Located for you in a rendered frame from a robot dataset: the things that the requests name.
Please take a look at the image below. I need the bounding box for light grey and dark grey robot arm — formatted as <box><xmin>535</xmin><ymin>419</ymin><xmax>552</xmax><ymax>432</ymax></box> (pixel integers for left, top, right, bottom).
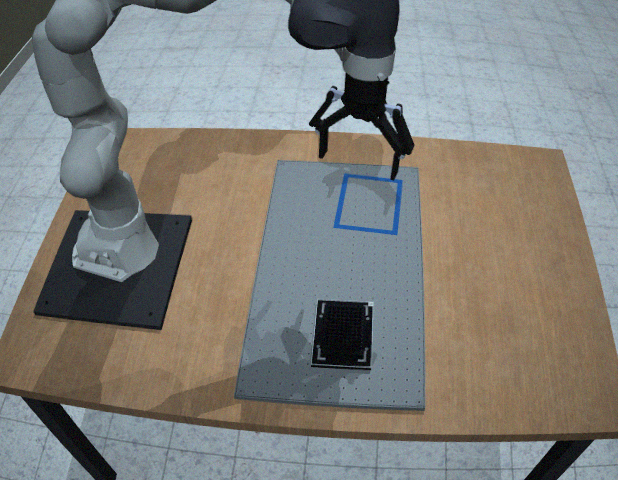
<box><xmin>32</xmin><ymin>0</ymin><xmax>400</xmax><ymax>282</ymax></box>

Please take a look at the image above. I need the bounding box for blue tape outline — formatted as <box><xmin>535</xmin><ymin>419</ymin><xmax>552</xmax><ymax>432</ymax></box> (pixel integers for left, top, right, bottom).
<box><xmin>333</xmin><ymin>173</ymin><xmax>403</xmax><ymax>235</ymax></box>

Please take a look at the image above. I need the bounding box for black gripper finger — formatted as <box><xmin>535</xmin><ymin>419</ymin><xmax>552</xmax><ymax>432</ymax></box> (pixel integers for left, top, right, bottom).
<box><xmin>364</xmin><ymin>103</ymin><xmax>415</xmax><ymax>181</ymax></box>
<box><xmin>309</xmin><ymin>86</ymin><xmax>358</xmax><ymax>159</ymax></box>

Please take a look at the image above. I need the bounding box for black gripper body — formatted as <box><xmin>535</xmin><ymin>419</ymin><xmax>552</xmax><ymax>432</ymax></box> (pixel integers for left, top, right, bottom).
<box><xmin>341</xmin><ymin>73</ymin><xmax>388</xmax><ymax>122</ymax></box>

